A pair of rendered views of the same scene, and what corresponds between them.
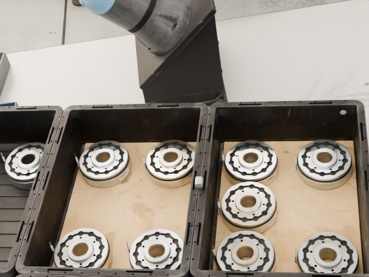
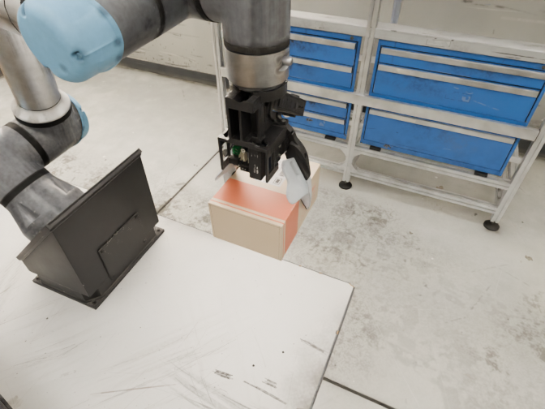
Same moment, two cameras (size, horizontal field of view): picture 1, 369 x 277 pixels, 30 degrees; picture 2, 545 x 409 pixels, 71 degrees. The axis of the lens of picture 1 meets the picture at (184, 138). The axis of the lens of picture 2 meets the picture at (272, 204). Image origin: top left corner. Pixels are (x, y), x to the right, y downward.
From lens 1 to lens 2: 1.19 m
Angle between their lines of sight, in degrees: 15
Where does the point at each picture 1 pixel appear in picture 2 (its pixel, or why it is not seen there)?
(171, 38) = (26, 231)
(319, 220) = not seen: outside the picture
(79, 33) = (209, 173)
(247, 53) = (165, 268)
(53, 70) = not seen: hidden behind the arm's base
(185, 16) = (47, 217)
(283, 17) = (226, 248)
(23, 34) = (180, 158)
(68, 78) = not seen: hidden behind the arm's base
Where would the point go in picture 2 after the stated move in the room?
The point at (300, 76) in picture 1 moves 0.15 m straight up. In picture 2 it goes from (176, 320) to (163, 281)
